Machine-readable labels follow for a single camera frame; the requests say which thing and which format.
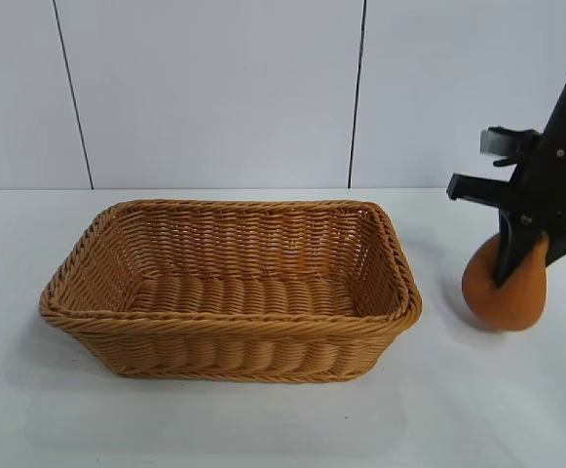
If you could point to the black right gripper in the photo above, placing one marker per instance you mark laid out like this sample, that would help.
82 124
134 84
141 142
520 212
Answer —
550 190

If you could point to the bumpy orange fruit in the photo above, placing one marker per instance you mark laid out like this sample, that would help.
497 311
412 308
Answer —
506 307

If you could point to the brown woven wicker basket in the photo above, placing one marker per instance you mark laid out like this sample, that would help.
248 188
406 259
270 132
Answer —
214 351

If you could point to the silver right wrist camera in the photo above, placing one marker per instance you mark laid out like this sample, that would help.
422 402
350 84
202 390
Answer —
494 142

